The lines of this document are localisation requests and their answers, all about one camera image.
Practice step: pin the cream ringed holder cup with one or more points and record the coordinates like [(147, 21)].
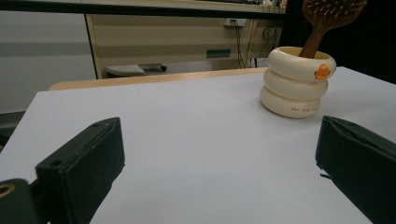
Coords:
[(292, 90)]

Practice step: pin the beige office desk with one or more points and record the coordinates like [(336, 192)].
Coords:
[(155, 40)]

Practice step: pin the grey chair base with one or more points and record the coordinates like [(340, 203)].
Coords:
[(124, 70)]

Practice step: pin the white power outlet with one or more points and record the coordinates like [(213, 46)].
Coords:
[(235, 22)]

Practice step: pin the wooden hairbrush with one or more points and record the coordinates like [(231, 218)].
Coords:
[(323, 21)]

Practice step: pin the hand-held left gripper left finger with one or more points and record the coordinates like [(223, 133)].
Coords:
[(84, 165)]

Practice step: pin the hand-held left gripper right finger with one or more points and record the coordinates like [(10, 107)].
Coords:
[(361, 161)]

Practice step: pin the green label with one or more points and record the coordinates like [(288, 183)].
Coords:
[(218, 53)]

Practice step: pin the black curtain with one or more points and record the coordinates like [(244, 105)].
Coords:
[(373, 46)]

